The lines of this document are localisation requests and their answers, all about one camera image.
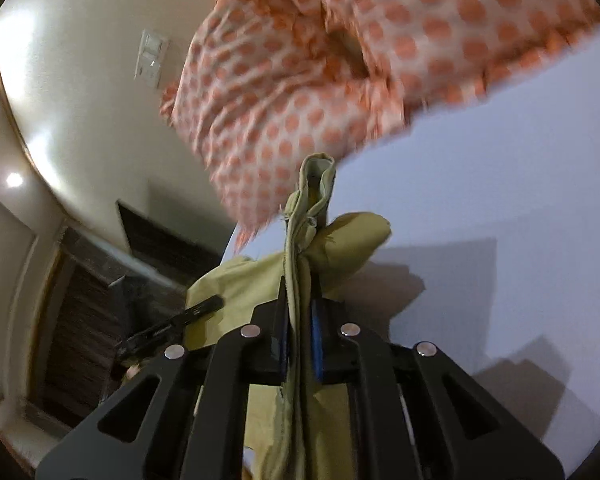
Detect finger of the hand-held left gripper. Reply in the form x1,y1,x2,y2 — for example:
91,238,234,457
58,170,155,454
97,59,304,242
114,295,226,362

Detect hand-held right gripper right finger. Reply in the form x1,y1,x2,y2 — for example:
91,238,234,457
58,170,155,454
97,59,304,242
309,280,566,480

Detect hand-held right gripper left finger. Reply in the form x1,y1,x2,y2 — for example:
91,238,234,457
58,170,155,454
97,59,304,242
35,276,291,480

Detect olive green pants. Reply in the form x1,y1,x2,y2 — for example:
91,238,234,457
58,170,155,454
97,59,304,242
186,154,393,480

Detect dark brown headboard panel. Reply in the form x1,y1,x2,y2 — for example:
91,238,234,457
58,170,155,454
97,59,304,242
116,200,237,289

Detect dark wooden door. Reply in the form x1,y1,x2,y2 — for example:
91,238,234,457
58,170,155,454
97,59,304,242
27,225,191,432

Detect white bed sheet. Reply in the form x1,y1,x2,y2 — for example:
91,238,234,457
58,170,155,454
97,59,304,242
220,20,600,480

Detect orange polka dot pillow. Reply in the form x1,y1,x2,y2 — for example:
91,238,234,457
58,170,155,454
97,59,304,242
159,0,600,257

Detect white wall switch plate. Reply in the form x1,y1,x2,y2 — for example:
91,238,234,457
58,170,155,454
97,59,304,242
134,29,172,90

